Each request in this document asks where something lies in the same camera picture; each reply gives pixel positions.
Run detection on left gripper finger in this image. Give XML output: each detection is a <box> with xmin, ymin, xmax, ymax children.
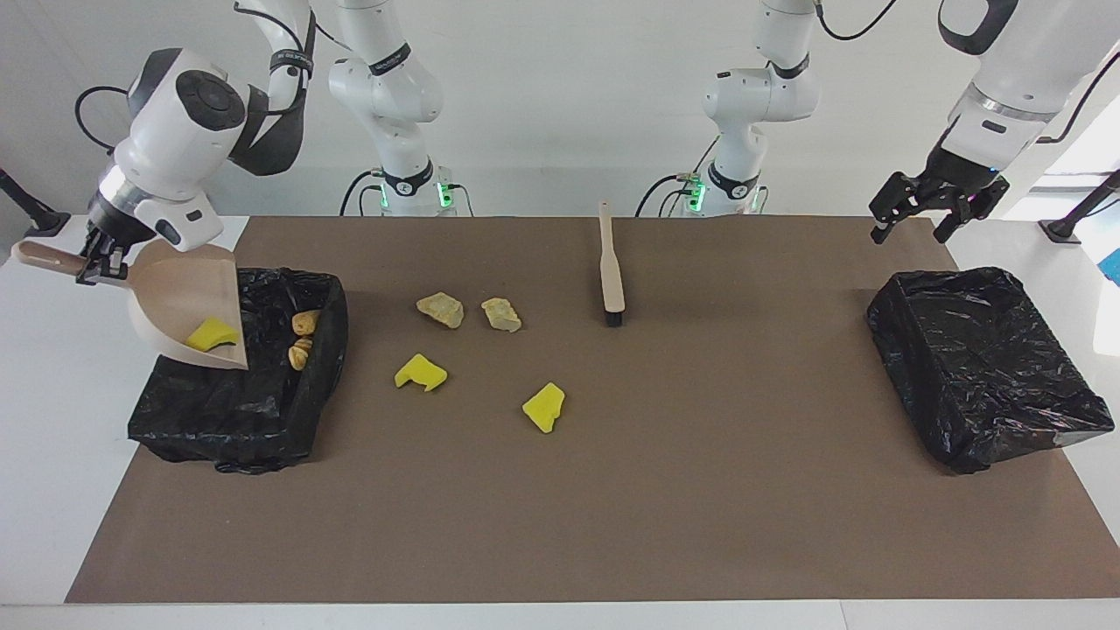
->
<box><xmin>933</xmin><ymin>179</ymin><xmax>1010</xmax><ymax>244</ymax></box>
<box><xmin>869</xmin><ymin>172</ymin><xmax>928</xmax><ymax>244</ymax></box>

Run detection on beige brush black bristles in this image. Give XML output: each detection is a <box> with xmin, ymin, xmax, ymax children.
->
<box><xmin>598</xmin><ymin>200</ymin><xmax>627</xmax><ymax>328</ymax></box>

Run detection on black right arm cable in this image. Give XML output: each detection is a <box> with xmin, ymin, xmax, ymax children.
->
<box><xmin>74</xmin><ymin>0</ymin><xmax>351</xmax><ymax>156</ymax></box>

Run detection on black bag lined bin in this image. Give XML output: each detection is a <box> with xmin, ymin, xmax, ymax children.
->
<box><xmin>867</xmin><ymin>267</ymin><xmax>1117</xmax><ymax>475</ymax></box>
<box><xmin>128</xmin><ymin>266</ymin><xmax>350</xmax><ymax>475</ymax></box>

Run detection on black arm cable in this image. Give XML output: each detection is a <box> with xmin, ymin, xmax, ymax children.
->
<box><xmin>74</xmin><ymin>0</ymin><xmax>351</xmax><ymax>156</ymax></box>
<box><xmin>814</xmin><ymin>0</ymin><xmax>1120</xmax><ymax>145</ymax></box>

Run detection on brown paper table mat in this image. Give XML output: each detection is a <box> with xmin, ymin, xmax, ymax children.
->
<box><xmin>66</xmin><ymin>216</ymin><xmax>1120</xmax><ymax>605</ymax></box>

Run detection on black right base cable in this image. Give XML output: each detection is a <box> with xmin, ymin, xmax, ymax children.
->
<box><xmin>340</xmin><ymin>169</ymin><xmax>386</xmax><ymax>217</ymax></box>

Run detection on black left base cable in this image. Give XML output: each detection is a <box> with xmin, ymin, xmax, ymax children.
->
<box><xmin>634</xmin><ymin>173</ymin><xmax>701</xmax><ymax>217</ymax></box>

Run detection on beige plastic dustpan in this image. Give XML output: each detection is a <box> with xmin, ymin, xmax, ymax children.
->
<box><xmin>10</xmin><ymin>241</ymin><xmax>250</xmax><ymax>371</ymax></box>

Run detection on black base cable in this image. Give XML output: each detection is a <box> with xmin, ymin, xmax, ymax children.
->
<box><xmin>634</xmin><ymin>173</ymin><xmax>701</xmax><ymax>217</ymax></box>
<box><xmin>340</xmin><ymin>169</ymin><xmax>386</xmax><ymax>217</ymax></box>

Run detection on yellow sponge piece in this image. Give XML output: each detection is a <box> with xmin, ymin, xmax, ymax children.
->
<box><xmin>185</xmin><ymin>317</ymin><xmax>240</xmax><ymax>354</ymax></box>
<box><xmin>394</xmin><ymin>353</ymin><xmax>449</xmax><ymax>393</ymax></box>
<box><xmin>522</xmin><ymin>381</ymin><xmax>566</xmax><ymax>435</ymax></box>

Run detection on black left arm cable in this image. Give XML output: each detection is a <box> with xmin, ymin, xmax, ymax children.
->
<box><xmin>814</xmin><ymin>0</ymin><xmax>1120</xmax><ymax>145</ymax></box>

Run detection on pale fried dumpling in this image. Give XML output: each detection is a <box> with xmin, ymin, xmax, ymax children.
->
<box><xmin>480</xmin><ymin>297</ymin><xmax>523</xmax><ymax>334</ymax></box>
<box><xmin>416</xmin><ymin>292</ymin><xmax>466</xmax><ymax>330</ymax></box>

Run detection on black camera stand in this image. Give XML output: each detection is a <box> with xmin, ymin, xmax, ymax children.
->
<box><xmin>0</xmin><ymin>168</ymin><xmax>72</xmax><ymax>238</ymax></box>
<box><xmin>1039</xmin><ymin>169</ymin><xmax>1120</xmax><ymax>245</ymax></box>

